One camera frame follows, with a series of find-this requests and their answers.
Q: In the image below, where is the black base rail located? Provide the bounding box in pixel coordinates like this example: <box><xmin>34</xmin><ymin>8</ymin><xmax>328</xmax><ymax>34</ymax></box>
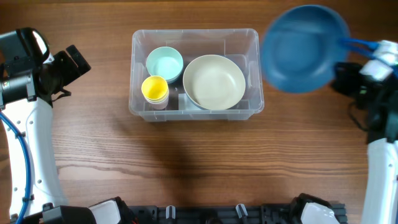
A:
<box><xmin>129</xmin><ymin>203</ymin><xmax>348</xmax><ymax>224</ymax></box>

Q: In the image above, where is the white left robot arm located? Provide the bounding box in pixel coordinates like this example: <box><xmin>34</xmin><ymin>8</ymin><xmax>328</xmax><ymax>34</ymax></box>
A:
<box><xmin>1</xmin><ymin>45</ymin><xmax>137</xmax><ymax>223</ymax></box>

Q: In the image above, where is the blue plate front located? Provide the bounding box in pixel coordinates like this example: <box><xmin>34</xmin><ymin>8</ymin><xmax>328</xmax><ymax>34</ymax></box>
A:
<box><xmin>191</xmin><ymin>101</ymin><xmax>207</xmax><ymax>110</ymax></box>

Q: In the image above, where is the cream plate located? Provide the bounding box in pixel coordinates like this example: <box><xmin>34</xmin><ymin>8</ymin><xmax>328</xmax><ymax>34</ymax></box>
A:
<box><xmin>183</xmin><ymin>55</ymin><xmax>246</xmax><ymax>110</ymax></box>

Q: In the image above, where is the pink plastic cup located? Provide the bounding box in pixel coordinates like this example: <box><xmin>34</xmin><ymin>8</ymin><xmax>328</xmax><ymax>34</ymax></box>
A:
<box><xmin>150</xmin><ymin>101</ymin><xmax>168</xmax><ymax>110</ymax></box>

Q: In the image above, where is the mint green bowl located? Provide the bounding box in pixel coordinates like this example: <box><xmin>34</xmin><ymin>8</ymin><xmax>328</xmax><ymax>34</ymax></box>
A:
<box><xmin>146</xmin><ymin>47</ymin><xmax>184</xmax><ymax>83</ymax></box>

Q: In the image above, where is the cream plastic cup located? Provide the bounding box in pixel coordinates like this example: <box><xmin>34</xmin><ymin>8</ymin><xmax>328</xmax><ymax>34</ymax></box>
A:
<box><xmin>145</xmin><ymin>97</ymin><xmax>169</xmax><ymax>105</ymax></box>

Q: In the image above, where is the yellow plastic cup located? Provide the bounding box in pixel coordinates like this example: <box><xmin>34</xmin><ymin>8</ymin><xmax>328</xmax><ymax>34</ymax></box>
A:
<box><xmin>141</xmin><ymin>76</ymin><xmax>169</xmax><ymax>102</ymax></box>

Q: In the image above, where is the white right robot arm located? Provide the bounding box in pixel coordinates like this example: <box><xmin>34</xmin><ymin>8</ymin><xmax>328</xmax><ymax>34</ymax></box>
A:
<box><xmin>332</xmin><ymin>60</ymin><xmax>397</xmax><ymax>223</ymax></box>

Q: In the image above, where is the dark blue plate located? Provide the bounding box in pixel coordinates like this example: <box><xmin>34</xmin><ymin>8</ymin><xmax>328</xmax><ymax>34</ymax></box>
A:
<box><xmin>261</xmin><ymin>5</ymin><xmax>350</xmax><ymax>93</ymax></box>

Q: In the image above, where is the clear plastic storage bin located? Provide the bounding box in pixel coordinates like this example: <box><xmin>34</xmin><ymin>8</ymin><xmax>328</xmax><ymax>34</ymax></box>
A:
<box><xmin>129</xmin><ymin>28</ymin><xmax>264</xmax><ymax>122</ymax></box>

